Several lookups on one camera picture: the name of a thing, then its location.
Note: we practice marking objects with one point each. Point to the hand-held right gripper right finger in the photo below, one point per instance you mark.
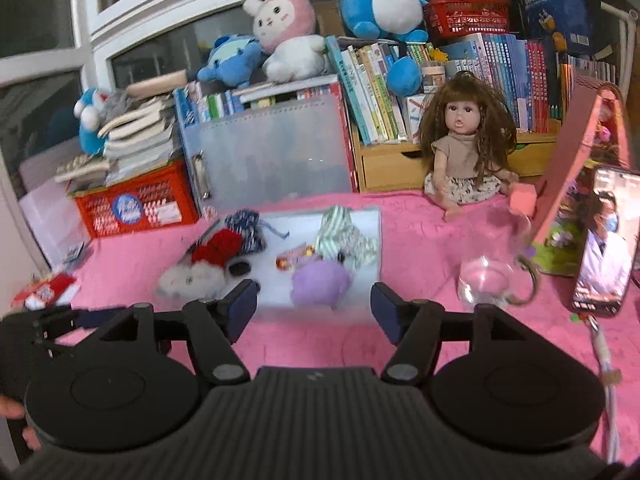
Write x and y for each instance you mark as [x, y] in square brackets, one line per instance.
[387, 312]

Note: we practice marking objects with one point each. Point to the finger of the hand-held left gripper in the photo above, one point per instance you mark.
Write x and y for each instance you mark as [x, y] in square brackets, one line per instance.
[100, 319]

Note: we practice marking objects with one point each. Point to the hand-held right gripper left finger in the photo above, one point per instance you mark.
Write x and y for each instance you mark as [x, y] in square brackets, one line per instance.
[241, 310]

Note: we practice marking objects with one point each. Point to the white cardboard box tray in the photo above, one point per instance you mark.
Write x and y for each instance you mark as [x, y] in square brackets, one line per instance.
[365, 285]

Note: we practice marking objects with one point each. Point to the white fluffy plush toy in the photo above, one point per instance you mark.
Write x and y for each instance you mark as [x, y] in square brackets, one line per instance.
[187, 277]

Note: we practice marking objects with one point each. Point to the red knitted doll hat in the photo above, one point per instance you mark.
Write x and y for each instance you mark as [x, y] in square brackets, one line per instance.
[217, 247]

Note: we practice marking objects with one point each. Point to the purple fluffy pompom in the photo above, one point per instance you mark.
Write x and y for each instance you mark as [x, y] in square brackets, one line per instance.
[320, 282]

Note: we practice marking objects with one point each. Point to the green striped doll dress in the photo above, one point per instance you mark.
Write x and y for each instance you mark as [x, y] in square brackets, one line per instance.
[345, 240]

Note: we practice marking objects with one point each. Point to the person's left hand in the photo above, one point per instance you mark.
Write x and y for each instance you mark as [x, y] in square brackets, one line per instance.
[11, 408]

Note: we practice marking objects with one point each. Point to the red white snack packet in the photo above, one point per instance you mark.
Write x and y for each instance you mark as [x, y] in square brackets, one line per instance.
[45, 291]

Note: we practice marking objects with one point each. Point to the pink printed blanket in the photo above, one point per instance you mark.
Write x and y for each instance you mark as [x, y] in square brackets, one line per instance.
[425, 240]

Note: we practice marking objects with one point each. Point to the clear glass cup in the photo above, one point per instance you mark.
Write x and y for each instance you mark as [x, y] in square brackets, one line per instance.
[485, 280]

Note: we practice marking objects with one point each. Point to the white plastic container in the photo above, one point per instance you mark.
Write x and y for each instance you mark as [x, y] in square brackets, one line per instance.
[50, 220]

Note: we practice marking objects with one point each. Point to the red plastic crate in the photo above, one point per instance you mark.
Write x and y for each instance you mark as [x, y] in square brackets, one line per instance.
[140, 205]

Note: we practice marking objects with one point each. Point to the wooden desktop drawer organizer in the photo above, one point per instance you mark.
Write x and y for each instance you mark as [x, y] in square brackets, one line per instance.
[390, 165]

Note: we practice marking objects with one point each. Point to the translucent plastic file case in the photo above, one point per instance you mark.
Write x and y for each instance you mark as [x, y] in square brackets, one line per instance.
[275, 160]

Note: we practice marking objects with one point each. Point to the brown-haired baby doll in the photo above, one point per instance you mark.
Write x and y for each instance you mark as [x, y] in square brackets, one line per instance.
[457, 152]

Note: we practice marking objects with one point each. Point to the pink foam cube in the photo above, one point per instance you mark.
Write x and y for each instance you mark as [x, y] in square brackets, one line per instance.
[522, 197]

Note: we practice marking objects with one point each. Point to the blue white cat plush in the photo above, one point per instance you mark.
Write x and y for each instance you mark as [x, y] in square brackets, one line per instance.
[90, 135]

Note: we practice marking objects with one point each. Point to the stack of worn books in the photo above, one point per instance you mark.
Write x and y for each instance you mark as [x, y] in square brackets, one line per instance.
[140, 135]

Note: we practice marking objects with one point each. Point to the small white box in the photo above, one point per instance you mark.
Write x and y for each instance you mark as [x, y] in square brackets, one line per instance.
[416, 115]

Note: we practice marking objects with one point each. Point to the row of thin blue books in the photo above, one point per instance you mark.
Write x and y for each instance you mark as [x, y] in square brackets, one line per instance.
[215, 102]

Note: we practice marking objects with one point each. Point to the smartphone with lit screen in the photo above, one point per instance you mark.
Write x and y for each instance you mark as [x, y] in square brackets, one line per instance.
[605, 250]

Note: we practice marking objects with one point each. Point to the small blue plush toy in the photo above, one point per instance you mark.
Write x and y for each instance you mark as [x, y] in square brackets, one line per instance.
[235, 60]

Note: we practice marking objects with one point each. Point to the row of colourful books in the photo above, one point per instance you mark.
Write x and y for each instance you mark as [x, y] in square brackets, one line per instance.
[490, 70]

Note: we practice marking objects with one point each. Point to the pink white rabbit plush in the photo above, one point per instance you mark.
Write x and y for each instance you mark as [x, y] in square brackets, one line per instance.
[287, 15]

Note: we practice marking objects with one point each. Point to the red plastic basket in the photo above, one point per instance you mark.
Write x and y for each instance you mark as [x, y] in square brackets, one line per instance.
[465, 17]

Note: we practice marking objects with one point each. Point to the large blue plush toy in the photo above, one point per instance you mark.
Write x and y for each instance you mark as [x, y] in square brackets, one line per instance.
[380, 5]

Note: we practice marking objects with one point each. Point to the blue printed carton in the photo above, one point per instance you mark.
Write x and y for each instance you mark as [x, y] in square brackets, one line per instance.
[550, 10]

